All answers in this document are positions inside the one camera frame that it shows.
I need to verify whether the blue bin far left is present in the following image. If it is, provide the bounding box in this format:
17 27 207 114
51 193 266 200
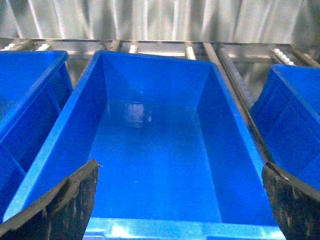
3 51 284 240

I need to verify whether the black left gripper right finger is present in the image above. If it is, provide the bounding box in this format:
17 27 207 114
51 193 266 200
261 161 320 240

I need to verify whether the metal rack frame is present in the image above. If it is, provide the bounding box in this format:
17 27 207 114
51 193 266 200
0 37 320 162

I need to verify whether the blue bin with buttons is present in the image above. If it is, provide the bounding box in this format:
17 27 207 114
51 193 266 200
250 64 320 190

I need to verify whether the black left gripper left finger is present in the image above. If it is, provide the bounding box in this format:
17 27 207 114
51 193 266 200
0 159 100 240

